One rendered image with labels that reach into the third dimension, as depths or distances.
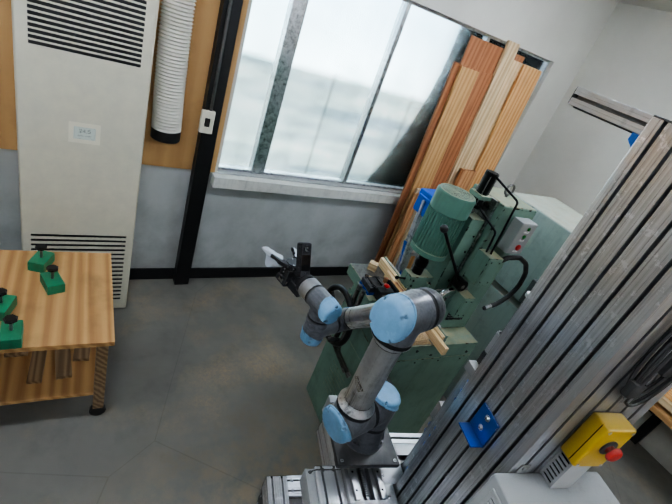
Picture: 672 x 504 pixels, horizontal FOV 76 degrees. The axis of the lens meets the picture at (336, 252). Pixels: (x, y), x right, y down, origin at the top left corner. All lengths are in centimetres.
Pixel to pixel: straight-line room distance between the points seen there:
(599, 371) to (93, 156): 223
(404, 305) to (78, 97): 179
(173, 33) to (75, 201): 97
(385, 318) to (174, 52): 178
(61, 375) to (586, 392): 210
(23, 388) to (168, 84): 156
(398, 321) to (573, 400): 40
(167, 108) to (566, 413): 219
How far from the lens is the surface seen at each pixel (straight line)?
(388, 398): 143
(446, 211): 186
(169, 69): 245
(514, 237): 205
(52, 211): 261
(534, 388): 113
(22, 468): 239
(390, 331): 108
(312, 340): 141
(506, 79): 374
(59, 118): 239
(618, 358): 102
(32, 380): 241
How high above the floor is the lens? 202
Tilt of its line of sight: 29 degrees down
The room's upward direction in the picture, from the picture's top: 21 degrees clockwise
